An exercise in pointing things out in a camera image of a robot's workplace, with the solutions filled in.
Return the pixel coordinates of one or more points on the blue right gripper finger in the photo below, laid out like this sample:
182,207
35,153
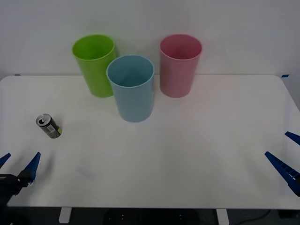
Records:
287,172
294,137

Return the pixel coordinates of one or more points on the white table leg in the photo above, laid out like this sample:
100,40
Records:
65,215
222,216

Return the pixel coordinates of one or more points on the pink plastic waste bin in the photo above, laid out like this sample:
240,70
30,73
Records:
175,77

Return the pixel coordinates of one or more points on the pale blue plastic waste bin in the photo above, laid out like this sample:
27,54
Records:
134,103

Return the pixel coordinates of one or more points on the green plastic waste bin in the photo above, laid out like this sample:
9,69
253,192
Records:
92,70

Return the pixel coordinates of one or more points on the black drink can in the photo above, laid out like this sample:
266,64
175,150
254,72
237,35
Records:
50,127

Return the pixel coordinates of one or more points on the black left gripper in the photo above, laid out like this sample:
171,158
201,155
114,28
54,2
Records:
8,185

